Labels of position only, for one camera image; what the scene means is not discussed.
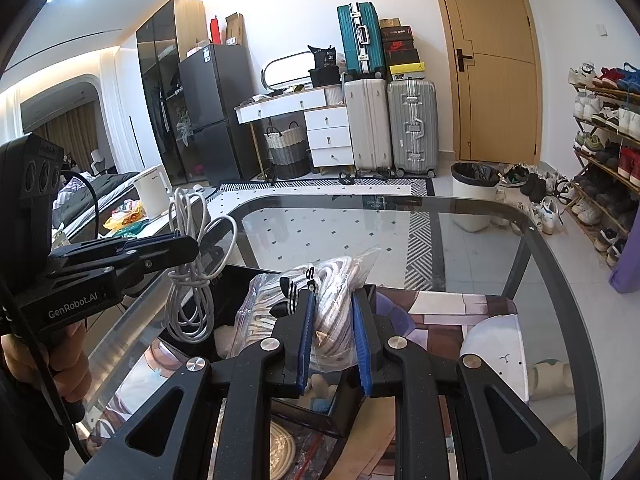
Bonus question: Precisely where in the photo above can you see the bed with dark bedding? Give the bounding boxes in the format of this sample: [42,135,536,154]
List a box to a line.
[55,170,146,241]

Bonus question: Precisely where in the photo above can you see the woven laundry basket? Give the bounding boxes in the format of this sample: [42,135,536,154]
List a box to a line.
[264,122,311,180]

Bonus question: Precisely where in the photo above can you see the white cable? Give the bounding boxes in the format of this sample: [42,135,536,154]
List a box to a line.
[162,187,240,345]

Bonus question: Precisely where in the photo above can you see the brown cardboard box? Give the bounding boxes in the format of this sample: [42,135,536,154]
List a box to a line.
[222,11,247,47]

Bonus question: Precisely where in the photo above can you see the pile of colourful packets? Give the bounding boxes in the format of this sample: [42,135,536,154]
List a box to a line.
[102,200,151,236]

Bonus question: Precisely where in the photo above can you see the oval mirror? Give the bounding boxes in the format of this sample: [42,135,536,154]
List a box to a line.
[262,51,313,91]

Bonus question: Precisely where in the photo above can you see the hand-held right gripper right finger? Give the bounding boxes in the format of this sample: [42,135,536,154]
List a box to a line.
[351,290,596,480]

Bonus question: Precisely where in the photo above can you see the dark grey fridge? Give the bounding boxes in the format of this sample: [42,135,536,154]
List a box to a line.
[177,43,261,186]

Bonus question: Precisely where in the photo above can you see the loose sneakers pile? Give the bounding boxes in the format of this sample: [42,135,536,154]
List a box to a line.
[497,162,576,236]

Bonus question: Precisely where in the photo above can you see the teal suitcase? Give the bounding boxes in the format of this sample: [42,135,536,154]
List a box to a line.
[336,2,388,81]

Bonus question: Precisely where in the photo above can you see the purple bag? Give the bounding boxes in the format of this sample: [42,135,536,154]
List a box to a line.
[608,237,640,293]

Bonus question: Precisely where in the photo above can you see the wooden door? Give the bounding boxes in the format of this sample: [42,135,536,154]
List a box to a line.
[427,0,543,166]

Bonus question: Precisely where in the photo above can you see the rows of assorted shoes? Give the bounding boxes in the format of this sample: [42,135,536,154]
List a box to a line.
[567,61,640,268]

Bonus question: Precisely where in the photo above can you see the white dresser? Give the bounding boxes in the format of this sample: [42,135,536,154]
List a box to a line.
[235,85,357,176]

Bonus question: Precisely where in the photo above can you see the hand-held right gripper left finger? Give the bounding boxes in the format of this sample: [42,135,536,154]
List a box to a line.
[82,291,318,480]

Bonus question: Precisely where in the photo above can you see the clear bag with white item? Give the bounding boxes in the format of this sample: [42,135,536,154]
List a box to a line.
[270,417,326,480]

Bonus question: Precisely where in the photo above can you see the white trash bin black liner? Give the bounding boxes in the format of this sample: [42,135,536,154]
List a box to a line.
[450,161,501,233]

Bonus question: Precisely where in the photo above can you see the black cardboard box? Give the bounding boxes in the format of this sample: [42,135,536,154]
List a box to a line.
[197,260,381,438]

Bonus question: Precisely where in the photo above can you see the black bag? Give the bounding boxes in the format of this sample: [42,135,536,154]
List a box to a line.
[307,44,346,87]

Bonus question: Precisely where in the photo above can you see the white suitcase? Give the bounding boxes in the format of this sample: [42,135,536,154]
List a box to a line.
[343,77,393,173]

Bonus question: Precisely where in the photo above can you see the tall glass-door cabinet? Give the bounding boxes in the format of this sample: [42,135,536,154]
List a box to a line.
[136,0,208,186]

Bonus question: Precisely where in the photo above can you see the printed cartoon desk mat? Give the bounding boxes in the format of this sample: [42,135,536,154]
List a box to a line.
[87,290,531,480]

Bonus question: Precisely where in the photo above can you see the wooden shoe rack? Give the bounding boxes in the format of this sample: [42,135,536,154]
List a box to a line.
[570,82,640,256]

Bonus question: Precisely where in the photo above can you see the person's left hand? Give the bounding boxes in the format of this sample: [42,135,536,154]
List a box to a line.
[0,320,93,406]

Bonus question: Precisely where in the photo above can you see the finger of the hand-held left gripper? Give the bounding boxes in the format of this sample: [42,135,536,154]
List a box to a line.
[47,232,200,267]
[47,251,200,286]

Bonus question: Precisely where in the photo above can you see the silver suitcase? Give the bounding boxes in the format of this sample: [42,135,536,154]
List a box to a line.
[386,79,440,178]

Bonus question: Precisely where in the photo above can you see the white small appliance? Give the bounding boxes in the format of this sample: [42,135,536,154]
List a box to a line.
[132,164,173,221]

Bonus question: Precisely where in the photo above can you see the clear bag with white cord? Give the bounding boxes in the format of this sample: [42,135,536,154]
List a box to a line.
[226,246,383,373]

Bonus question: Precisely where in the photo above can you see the brown curtain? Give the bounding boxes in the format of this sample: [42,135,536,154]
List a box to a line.
[30,110,101,171]

